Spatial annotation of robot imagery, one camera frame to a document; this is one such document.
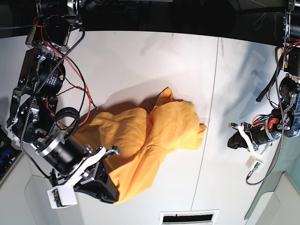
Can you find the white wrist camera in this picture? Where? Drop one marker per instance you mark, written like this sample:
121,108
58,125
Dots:
62,196
254,164

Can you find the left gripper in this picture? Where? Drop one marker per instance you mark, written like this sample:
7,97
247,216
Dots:
263,130

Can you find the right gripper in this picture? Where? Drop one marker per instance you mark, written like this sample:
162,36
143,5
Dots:
80,166

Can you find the table cable slot grommet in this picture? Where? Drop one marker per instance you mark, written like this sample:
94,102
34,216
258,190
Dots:
203,217

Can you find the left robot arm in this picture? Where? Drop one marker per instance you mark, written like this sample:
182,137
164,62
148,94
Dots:
284,119

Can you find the blue clutter at left edge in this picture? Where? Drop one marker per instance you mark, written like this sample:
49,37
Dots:
6,151

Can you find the yellow t-shirt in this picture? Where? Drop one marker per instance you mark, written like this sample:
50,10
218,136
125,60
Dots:
144,139

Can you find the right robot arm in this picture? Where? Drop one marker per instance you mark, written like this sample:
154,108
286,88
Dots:
35,120

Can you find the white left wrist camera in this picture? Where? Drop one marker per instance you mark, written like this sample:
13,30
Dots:
254,164

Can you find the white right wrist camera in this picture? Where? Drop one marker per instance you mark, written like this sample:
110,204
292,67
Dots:
62,196

